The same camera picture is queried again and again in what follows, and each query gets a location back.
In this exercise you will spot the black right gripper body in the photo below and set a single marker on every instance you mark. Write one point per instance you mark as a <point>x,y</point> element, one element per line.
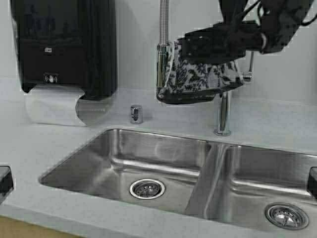
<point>221,43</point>

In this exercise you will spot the black white patterned cloth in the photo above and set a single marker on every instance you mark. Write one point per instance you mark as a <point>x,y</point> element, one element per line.
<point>190,83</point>

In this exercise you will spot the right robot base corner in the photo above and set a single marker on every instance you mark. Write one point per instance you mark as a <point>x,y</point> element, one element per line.
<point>312,182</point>

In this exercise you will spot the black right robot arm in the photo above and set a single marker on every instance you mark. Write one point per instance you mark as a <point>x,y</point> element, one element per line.
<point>267,26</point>

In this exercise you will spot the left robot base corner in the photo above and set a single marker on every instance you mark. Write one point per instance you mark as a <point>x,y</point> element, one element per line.
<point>6,182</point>

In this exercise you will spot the chrome kitchen faucet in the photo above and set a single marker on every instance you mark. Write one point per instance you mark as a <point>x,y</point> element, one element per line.
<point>225,97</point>

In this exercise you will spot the chrome air gap cap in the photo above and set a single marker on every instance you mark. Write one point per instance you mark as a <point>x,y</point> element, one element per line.
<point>136,114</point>

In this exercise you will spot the stainless steel double sink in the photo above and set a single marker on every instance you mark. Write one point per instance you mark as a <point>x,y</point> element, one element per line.
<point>257,188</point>

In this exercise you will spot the black paper towel dispenser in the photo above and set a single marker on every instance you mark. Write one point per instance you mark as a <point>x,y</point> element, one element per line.
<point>66,51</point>

